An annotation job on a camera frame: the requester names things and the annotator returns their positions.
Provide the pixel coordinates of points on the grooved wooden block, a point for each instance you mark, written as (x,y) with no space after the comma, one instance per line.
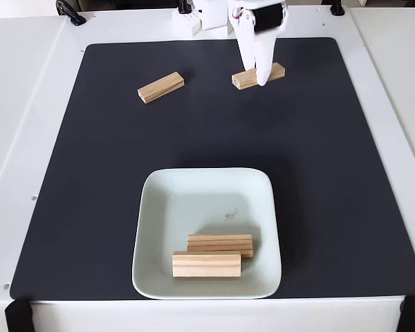
(243,79)
(221,242)
(160,87)

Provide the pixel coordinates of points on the smooth pale wooden block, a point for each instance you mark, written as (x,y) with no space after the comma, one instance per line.
(205,266)

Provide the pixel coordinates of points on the pale square ceramic plate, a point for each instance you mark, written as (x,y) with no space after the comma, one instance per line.
(193,207)

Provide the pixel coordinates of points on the black table clamp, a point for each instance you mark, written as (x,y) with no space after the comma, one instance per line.
(71,12)
(337,7)

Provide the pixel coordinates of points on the black base clamp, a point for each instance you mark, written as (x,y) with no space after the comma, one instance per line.
(184,6)

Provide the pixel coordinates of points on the black table mat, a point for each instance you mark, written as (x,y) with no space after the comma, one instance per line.
(90,173)

